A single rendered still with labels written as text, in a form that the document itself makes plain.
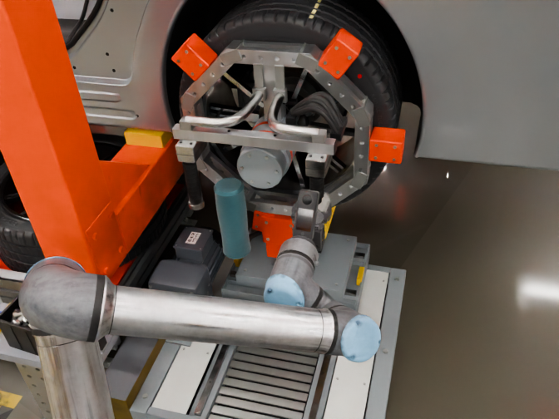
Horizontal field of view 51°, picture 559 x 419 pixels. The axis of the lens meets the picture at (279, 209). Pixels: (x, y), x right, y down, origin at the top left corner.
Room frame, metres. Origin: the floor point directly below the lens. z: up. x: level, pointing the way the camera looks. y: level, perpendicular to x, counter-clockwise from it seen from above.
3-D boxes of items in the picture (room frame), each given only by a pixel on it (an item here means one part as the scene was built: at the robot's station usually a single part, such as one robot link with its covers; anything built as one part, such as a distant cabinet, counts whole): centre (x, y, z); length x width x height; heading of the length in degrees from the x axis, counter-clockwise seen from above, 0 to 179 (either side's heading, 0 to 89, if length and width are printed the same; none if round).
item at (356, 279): (1.61, -0.06, 0.13); 0.50 x 0.36 x 0.10; 72
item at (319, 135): (1.30, -0.06, 1.03); 0.19 x 0.18 x 0.11; 162
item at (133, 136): (1.78, 0.42, 0.71); 0.14 x 0.14 x 0.05; 72
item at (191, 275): (1.50, 0.30, 0.26); 0.42 x 0.18 x 0.35; 162
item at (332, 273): (1.61, -0.06, 0.32); 0.40 x 0.30 x 0.28; 72
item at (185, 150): (1.31, 0.22, 0.93); 0.09 x 0.05 x 0.05; 162
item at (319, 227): (1.06, -0.06, 0.80); 0.12 x 0.08 x 0.09; 162
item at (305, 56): (1.45, -0.01, 0.85); 0.54 x 0.07 x 0.54; 72
